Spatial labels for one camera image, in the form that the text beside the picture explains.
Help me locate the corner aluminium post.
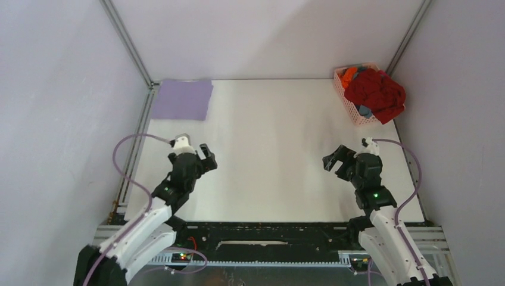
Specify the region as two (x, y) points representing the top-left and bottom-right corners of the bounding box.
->
(385, 0), (434, 76)
(99, 0), (154, 88)

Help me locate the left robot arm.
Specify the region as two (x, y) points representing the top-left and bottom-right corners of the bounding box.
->
(73, 137), (217, 285)

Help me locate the red t shirt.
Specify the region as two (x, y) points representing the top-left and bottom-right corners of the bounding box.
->
(344, 68), (406, 124)

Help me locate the right corner aluminium post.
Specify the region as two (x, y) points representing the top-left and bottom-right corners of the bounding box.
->
(385, 0), (434, 76)

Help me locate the pink laundry basket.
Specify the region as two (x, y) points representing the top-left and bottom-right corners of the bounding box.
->
(333, 63), (405, 126)

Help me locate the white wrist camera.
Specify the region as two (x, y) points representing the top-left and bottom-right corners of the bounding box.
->
(170, 133), (197, 156)
(360, 137), (380, 156)

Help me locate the orange t shirt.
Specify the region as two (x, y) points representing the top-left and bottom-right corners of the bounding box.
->
(340, 67), (358, 89)

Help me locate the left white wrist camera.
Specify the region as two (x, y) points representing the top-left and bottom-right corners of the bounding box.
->
(170, 133), (197, 156)

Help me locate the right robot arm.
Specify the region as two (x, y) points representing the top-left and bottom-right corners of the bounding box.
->
(322, 142), (452, 285)

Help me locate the aluminium frame rail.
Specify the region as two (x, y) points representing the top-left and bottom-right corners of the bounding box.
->
(74, 214), (451, 285)

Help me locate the left corner aluminium post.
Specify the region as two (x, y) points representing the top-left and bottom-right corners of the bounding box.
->
(99, 0), (154, 88)

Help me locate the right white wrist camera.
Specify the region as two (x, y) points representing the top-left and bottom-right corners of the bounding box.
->
(360, 137), (380, 156)

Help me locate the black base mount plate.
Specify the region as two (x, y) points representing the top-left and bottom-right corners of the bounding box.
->
(174, 222), (364, 263)

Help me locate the grey blue garment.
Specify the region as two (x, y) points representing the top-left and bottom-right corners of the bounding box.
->
(357, 105), (373, 119)

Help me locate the lavender t shirt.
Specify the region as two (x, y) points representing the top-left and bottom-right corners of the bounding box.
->
(151, 79), (213, 121)

